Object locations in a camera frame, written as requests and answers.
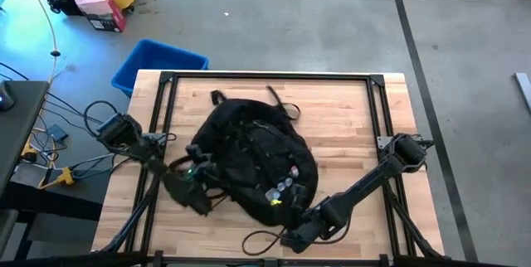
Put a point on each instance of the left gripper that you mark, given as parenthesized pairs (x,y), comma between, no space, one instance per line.
(207,171)

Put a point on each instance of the yellow clamp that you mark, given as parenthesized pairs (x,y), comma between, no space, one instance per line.
(65,176)

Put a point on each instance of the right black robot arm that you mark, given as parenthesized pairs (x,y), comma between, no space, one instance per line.
(373,176)

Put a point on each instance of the pink cardboard box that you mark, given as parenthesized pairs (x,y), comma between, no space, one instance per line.
(101,12)

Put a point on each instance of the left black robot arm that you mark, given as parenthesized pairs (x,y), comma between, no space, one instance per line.
(141,147)

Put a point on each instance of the computer mouse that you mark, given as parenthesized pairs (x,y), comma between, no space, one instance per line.
(5,99)

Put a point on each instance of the grey power adapter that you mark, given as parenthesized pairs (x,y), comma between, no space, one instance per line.
(57,133)

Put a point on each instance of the black aluminium table frame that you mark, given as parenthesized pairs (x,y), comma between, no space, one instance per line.
(332,76)

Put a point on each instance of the black desk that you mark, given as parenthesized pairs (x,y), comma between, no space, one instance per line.
(18,134)

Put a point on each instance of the grey metal bar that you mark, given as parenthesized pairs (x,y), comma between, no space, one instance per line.
(523,88)

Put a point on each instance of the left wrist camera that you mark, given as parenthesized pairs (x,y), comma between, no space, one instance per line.
(193,151)

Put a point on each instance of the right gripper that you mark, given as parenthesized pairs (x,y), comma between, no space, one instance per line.
(305,213)

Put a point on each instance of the blue plastic bin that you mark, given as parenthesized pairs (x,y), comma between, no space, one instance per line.
(153,57)

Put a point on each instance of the black backpack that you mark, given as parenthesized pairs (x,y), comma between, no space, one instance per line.
(257,155)

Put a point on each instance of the silver mounting bracket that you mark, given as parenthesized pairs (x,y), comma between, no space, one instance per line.
(383,141)

